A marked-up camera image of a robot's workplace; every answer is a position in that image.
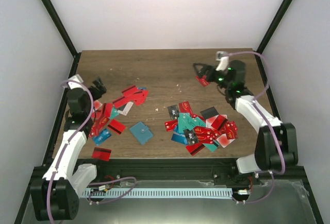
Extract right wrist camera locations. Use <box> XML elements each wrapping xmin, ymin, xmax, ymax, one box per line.
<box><xmin>216</xmin><ymin>51</ymin><xmax>229</xmax><ymax>71</ymax></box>

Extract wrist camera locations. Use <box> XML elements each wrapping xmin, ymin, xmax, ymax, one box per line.
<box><xmin>216</xmin><ymin>51</ymin><xmax>229</xmax><ymax>71</ymax></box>
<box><xmin>67</xmin><ymin>74</ymin><xmax>84</xmax><ymax>90</ymax></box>

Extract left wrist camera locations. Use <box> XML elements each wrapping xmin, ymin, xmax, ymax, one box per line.
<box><xmin>67</xmin><ymin>74</ymin><xmax>84</xmax><ymax>90</ymax></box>

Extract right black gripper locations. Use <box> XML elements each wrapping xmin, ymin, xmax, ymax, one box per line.
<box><xmin>192</xmin><ymin>64</ymin><xmax>231</xmax><ymax>90</ymax></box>

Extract blue card left pile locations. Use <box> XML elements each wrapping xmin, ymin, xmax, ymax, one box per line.
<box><xmin>92</xmin><ymin>129</ymin><xmax>111</xmax><ymax>146</ymax></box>

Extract teal VIP card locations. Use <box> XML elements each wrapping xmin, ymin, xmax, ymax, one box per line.
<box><xmin>177</xmin><ymin>113</ymin><xmax>199</xmax><ymax>133</ymax></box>

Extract red VIP card centre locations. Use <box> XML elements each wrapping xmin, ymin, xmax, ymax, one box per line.
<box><xmin>179</xmin><ymin>101</ymin><xmax>194</xmax><ymax>115</ymax></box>

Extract blue leather card holder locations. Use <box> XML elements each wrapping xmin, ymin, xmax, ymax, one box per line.
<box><xmin>129</xmin><ymin>122</ymin><xmax>154</xmax><ymax>145</ymax></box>

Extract lone red card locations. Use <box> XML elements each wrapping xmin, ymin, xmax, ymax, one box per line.
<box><xmin>196</xmin><ymin>76</ymin><xmax>210</xmax><ymax>87</ymax></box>

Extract red card black stripe front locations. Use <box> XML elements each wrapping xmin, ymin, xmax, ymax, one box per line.
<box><xmin>91</xmin><ymin>147</ymin><xmax>111</xmax><ymax>161</ymax></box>

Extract black VIP card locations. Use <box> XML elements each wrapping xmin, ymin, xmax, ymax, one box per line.
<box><xmin>167</xmin><ymin>105</ymin><xmax>180</xmax><ymax>120</ymax></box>

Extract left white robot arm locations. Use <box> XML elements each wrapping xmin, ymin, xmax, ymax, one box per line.
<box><xmin>30</xmin><ymin>75</ymin><xmax>106</xmax><ymax>223</ymax></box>

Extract red card black stripe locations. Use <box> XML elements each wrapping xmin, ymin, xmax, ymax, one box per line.
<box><xmin>91</xmin><ymin>147</ymin><xmax>111</xmax><ymax>161</ymax></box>
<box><xmin>186</xmin><ymin>143</ymin><xmax>205</xmax><ymax>156</ymax></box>

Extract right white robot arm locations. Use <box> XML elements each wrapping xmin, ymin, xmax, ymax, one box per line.
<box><xmin>193</xmin><ymin>60</ymin><xmax>299</xmax><ymax>184</ymax></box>

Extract black aluminium frame rail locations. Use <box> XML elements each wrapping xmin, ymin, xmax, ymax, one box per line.
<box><xmin>33</xmin><ymin>158</ymin><xmax>305</xmax><ymax>183</ymax></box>

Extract white red circle card right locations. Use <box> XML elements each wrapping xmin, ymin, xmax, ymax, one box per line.
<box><xmin>217</xmin><ymin>134</ymin><xmax>235</xmax><ymax>148</ymax></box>

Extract red card black stripe right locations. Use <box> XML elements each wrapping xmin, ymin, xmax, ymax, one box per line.
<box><xmin>186</xmin><ymin>143</ymin><xmax>205</xmax><ymax>156</ymax></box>

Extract light blue slotted cable duct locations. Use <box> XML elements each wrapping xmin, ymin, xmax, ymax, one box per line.
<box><xmin>80</xmin><ymin>188</ymin><xmax>233</xmax><ymax>199</ymax></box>

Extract red cards top left pile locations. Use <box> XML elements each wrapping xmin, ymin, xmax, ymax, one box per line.
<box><xmin>112</xmin><ymin>85</ymin><xmax>149</xmax><ymax>108</ymax></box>

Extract black card right pile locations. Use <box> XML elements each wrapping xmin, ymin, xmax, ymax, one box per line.
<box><xmin>201</xmin><ymin>107</ymin><xmax>219</xmax><ymax>120</ymax></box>

